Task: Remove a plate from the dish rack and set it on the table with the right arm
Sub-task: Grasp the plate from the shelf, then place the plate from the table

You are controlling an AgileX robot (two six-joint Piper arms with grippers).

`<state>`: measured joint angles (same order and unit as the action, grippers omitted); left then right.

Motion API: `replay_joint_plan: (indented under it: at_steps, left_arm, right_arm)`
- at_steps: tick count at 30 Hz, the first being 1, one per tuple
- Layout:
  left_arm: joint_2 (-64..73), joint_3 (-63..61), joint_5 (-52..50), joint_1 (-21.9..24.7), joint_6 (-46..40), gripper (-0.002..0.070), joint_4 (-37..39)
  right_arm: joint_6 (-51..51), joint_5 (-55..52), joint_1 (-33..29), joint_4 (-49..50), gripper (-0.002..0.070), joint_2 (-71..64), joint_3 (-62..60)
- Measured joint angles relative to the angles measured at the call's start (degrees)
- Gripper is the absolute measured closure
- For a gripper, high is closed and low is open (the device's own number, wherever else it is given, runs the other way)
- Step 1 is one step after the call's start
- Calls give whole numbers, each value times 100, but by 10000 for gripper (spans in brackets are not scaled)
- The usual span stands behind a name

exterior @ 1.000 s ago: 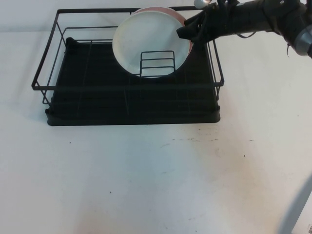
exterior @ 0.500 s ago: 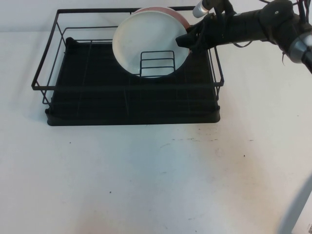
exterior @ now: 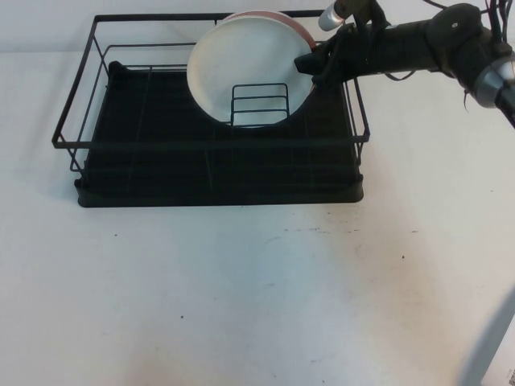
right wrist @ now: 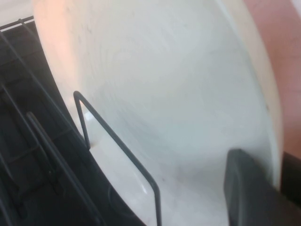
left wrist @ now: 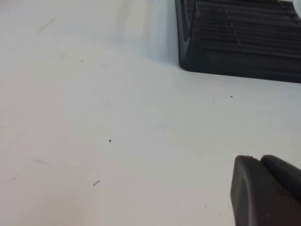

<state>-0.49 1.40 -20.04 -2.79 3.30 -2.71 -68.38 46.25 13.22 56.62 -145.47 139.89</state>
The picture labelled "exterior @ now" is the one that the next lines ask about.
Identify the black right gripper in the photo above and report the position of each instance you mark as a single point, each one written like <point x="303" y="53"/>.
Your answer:
<point x="358" y="52"/>

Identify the white round plate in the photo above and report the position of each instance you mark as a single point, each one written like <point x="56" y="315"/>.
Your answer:
<point x="241" y="56"/>

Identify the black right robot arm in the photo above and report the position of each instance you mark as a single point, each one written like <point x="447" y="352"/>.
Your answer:
<point x="442" y="40"/>

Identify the pink round plate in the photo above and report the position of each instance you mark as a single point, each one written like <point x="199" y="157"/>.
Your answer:
<point x="299" y="30"/>

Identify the black plastic drip tray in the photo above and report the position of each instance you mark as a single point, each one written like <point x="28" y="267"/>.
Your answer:
<point x="201" y="199"/>

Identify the grey blurred pole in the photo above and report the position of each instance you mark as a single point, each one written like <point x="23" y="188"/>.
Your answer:
<point x="489" y="342"/>

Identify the wrist camera with silver lens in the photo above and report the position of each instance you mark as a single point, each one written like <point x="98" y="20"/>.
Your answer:
<point x="332" y="16"/>

